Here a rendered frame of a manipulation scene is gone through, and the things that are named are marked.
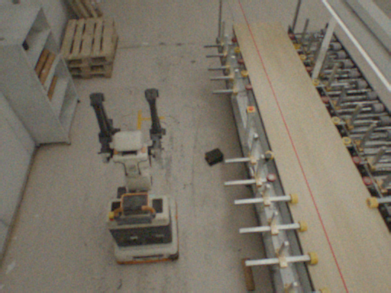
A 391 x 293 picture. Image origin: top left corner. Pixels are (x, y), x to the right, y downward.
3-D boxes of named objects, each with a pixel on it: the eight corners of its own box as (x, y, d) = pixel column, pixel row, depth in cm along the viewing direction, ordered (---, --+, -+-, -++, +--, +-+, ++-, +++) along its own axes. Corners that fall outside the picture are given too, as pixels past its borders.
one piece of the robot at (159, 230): (174, 249, 309) (166, 209, 246) (119, 253, 308) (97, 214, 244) (172, 218, 331) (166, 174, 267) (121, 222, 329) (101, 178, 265)
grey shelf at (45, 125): (37, 147, 421) (-27, 47, 302) (51, 103, 479) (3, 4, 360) (70, 145, 423) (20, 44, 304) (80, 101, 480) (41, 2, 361)
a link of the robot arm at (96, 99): (86, 101, 234) (100, 100, 235) (90, 91, 245) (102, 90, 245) (100, 145, 263) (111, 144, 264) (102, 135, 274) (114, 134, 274)
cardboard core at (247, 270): (247, 289, 292) (242, 258, 312) (247, 291, 298) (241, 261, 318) (256, 288, 293) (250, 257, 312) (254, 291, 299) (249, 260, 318)
